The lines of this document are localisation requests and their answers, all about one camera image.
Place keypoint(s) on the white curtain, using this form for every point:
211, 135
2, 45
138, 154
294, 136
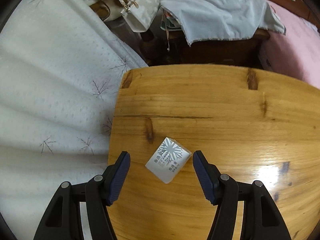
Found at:
61, 68

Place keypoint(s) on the pink bed quilt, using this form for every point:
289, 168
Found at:
295, 54

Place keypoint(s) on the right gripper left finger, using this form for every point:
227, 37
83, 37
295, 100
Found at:
62, 219

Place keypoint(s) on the small white cube box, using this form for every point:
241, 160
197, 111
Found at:
168, 160

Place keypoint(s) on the grey cloth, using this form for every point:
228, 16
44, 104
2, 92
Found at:
222, 20

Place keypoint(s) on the white handbag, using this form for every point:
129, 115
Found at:
139, 14

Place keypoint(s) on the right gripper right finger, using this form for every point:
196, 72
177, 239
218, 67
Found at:
261, 218

